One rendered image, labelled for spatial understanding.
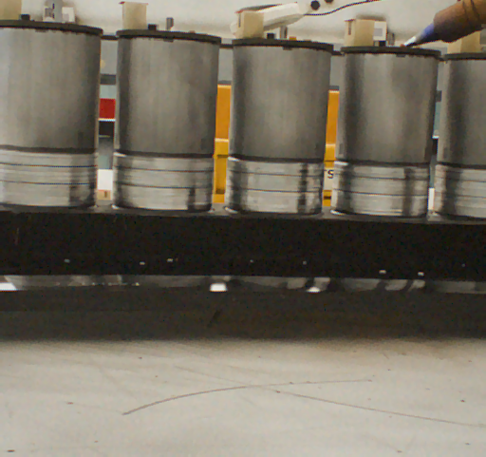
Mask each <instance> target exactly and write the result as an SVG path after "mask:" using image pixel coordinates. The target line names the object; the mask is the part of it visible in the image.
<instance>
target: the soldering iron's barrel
mask: <svg viewBox="0 0 486 457"><path fill-rule="evenodd" d="M433 26H434V29H435V30H436V31H437V33H436V34H437V35H438V36H439V38H440V40H441V41H442V42H444V43H449V44H451V43H454V42H456V41H457V40H459V39H462V38H464V37H467V36H469V34H471V33H474V32H476V31H482V30H484V29H486V0H460V1H458V2H456V3H455V5H453V6H451V7H447V8H445V9H443V10H440V11H438V12H437V14H436V15H434V18H433Z"/></svg>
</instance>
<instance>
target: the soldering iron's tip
mask: <svg viewBox="0 0 486 457"><path fill-rule="evenodd" d="M436 33H437V31H436V30H435V29H434V26H433V22H432V23H431V24H430V25H428V26H427V27H426V28H424V29H423V30H422V31H421V32H419V33H418V34H417V35H415V36H414V37H413V38H411V39H410V40H409V41H408V42H405V43H404V46H405V47H406V48H412V47H417V46H418V45H421V44H427V43H431V42H436V41H440V38H439V36H438V35H437V34H436Z"/></svg>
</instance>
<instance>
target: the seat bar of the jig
mask: <svg viewBox="0 0 486 457"><path fill-rule="evenodd" d="M113 204H114V203H113V202H112V200H98V202H97V203H96V205H97V206H98V207H96V208H89V209H77V211H38V209H19V208H8V207H1V206H0V256H58V257H189V258H254V259H321V260H386V261H448V262H452V263H486V221H481V220H468V219H452V218H445V217H440V216H435V215H432V213H434V212H435V211H434V209H428V214H427V215H426V216H427V219H372V218H361V217H352V216H345V215H339V214H335V213H330V211H331V210H332V207H331V206H323V211H321V213H322V214H323V215H322V216H317V217H273V216H259V215H249V214H241V213H234V212H229V211H225V207H227V205H225V203H216V202H213V206H212V207H211V208H212V210H213V212H211V213H202V214H157V213H142V212H132V211H123V209H119V208H114V207H112V205H113Z"/></svg>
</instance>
